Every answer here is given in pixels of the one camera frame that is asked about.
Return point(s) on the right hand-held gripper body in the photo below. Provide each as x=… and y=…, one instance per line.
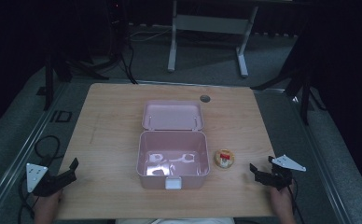
x=278, y=177

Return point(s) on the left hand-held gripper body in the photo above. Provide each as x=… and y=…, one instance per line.
x=42, y=185

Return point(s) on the pink plastic box with lid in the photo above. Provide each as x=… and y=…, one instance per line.
x=173, y=146

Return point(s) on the person's left hand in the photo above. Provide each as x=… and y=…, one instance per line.
x=47, y=207

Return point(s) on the person's right hand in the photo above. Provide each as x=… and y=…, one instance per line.
x=281, y=203

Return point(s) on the black metal stand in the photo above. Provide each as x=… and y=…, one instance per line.
x=49, y=81
x=305, y=93

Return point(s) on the round grey table grommet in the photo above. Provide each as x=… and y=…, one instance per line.
x=205, y=99

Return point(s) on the white metal desk frame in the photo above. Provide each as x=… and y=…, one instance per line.
x=211, y=25

